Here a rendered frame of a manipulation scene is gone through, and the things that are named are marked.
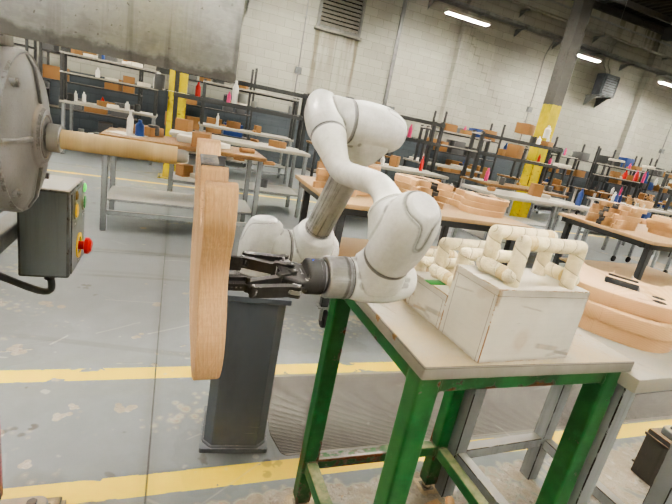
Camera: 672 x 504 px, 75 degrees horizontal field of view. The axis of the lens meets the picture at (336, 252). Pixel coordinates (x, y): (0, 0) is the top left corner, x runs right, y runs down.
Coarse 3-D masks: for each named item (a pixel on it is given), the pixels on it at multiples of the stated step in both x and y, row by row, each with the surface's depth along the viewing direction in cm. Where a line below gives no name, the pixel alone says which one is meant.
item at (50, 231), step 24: (48, 192) 91; (72, 192) 94; (24, 216) 91; (48, 216) 92; (72, 216) 94; (24, 240) 92; (48, 240) 93; (72, 240) 96; (24, 264) 93; (48, 264) 95; (72, 264) 98; (24, 288) 97; (48, 288) 100
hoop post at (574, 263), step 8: (568, 256) 98; (576, 256) 96; (584, 256) 95; (568, 264) 97; (576, 264) 96; (568, 272) 97; (576, 272) 96; (560, 280) 99; (568, 280) 97; (576, 280) 97; (568, 288) 97
